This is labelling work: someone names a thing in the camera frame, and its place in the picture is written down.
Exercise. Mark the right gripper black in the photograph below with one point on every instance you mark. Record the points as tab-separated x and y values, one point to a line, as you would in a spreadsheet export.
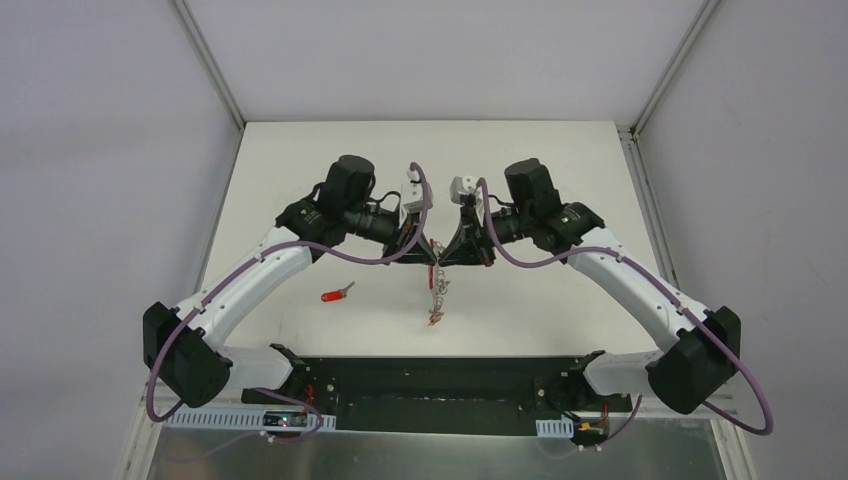
472	237

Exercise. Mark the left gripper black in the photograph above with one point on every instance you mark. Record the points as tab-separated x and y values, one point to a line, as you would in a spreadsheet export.
407	240

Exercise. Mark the key organizer with red handle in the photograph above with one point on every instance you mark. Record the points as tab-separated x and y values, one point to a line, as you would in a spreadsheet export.
438	287

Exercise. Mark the key with red tag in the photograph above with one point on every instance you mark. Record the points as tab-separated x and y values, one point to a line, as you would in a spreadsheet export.
336	295

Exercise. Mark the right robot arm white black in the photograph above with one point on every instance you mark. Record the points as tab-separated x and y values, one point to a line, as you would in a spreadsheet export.
696	345

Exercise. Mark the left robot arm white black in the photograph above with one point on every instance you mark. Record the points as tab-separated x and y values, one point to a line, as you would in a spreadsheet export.
184	346

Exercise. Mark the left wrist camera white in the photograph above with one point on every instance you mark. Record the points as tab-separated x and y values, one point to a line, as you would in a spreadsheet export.
415	195

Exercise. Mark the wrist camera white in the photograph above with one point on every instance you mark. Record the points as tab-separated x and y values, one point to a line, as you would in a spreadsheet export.
462	188
415	195

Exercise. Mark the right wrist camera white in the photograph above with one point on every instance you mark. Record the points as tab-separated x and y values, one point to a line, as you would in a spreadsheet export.
462	188

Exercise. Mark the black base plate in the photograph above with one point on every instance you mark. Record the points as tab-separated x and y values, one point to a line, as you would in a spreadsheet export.
501	396

